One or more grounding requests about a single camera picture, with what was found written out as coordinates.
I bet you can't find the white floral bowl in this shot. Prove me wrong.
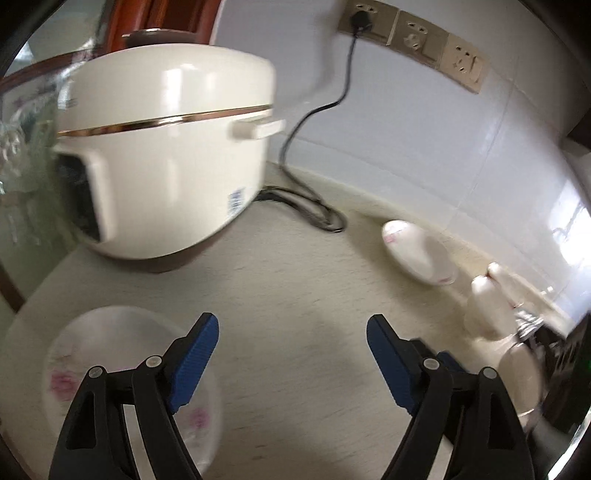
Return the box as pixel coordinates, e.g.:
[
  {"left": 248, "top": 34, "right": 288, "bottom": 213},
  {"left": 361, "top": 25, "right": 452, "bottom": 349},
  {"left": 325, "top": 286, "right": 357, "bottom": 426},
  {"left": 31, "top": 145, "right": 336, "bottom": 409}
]
[{"left": 464, "top": 275, "right": 517, "bottom": 341}]

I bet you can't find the large green-rimmed white bowl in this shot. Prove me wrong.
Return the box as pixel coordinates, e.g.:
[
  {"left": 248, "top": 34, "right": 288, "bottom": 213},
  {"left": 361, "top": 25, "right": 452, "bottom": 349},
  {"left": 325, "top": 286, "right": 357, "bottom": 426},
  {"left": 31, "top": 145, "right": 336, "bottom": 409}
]
[{"left": 497, "top": 343, "right": 544, "bottom": 432}]

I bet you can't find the small floral plate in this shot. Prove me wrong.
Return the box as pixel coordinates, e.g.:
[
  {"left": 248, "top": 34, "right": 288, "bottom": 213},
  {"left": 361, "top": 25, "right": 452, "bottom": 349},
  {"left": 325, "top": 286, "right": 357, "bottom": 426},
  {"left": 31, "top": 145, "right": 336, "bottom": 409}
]
[{"left": 381, "top": 220, "right": 458, "bottom": 286}]

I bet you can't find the red banded white bowl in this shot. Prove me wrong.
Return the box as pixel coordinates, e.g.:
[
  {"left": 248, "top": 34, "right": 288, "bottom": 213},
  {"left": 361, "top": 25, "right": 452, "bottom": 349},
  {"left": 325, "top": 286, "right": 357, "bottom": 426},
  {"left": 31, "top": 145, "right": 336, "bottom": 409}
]
[{"left": 487, "top": 262, "right": 525, "bottom": 308}]

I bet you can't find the black gas stove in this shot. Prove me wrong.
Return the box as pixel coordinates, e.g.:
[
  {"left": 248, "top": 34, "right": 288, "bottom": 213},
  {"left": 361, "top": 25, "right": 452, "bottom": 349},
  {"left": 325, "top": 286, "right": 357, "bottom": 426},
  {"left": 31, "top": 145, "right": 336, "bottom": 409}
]
[{"left": 525, "top": 312, "right": 590, "bottom": 434}]

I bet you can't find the cream rice cooker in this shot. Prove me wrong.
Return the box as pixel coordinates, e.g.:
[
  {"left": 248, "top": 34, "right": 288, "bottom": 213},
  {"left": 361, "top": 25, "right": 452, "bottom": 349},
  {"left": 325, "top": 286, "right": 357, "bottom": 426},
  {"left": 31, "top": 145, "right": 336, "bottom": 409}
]
[{"left": 53, "top": 43, "right": 284, "bottom": 272}]

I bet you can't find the black power cable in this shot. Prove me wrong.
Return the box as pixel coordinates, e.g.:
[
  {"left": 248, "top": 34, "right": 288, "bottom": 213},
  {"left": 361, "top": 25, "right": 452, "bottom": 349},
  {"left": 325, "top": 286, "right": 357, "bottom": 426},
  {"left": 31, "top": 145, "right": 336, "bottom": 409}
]
[{"left": 255, "top": 11, "right": 348, "bottom": 233}]

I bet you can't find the beige wall socket strip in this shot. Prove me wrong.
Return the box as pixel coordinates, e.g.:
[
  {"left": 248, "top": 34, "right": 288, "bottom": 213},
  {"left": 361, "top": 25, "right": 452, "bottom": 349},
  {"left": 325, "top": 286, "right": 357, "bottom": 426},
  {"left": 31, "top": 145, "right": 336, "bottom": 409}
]
[{"left": 338, "top": 1, "right": 490, "bottom": 94}]

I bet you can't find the red wooden cabinet frame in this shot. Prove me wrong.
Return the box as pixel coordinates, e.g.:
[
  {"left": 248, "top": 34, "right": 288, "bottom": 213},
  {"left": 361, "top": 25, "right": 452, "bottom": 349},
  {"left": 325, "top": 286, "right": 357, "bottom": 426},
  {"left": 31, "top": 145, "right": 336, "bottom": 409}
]
[{"left": 101, "top": 0, "right": 223, "bottom": 53}]

